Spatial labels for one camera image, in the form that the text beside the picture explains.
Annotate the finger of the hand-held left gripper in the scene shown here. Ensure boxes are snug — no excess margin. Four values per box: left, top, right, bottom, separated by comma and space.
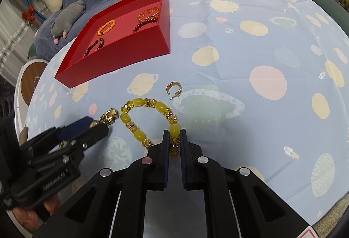
56, 124, 109, 151
20, 117, 95, 151

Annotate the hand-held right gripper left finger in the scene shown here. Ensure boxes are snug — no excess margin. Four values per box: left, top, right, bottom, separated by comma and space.
33, 129, 171, 238

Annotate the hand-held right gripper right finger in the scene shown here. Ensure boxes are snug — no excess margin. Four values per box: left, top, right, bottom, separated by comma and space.
178, 127, 310, 238

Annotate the yellow bead bracelet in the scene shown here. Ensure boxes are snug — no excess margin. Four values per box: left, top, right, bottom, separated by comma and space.
120, 97, 181, 157

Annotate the purple bead bracelet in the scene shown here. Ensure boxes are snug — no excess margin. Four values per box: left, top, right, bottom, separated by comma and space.
84, 38, 105, 57

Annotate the red cardboard box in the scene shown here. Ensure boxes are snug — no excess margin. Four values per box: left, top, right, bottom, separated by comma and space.
55, 0, 172, 88

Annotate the orange bead bracelet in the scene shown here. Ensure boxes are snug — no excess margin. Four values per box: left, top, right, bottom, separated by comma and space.
97, 19, 116, 36

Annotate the dark red bead bracelet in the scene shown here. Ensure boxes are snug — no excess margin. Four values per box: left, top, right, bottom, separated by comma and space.
133, 15, 159, 33

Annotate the gold leaf bracelet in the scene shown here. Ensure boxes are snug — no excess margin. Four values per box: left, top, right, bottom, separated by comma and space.
137, 7, 160, 23

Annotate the person's left hand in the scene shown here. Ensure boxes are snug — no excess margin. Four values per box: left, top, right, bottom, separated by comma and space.
12, 198, 59, 231

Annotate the round white wooden-top stool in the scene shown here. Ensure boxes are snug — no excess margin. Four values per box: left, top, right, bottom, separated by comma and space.
14, 58, 48, 129

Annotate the gold hoop earring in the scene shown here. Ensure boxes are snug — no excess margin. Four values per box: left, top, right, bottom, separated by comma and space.
166, 81, 184, 100

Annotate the light blue planet-print sheet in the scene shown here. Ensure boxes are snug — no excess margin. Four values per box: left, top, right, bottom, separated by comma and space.
24, 0, 349, 228

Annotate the white lace curtain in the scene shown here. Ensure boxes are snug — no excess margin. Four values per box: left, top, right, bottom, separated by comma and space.
0, 0, 36, 83

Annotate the grey plush mouse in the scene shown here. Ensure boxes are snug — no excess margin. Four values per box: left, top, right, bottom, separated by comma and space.
50, 0, 86, 45

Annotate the red curtain bow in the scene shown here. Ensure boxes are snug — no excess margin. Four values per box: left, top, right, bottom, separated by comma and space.
22, 6, 36, 27

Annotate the white red-edged card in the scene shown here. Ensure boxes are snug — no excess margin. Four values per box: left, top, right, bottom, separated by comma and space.
293, 227, 319, 238

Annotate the cream fluffy blanket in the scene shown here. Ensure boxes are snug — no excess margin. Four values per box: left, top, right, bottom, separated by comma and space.
313, 197, 349, 238

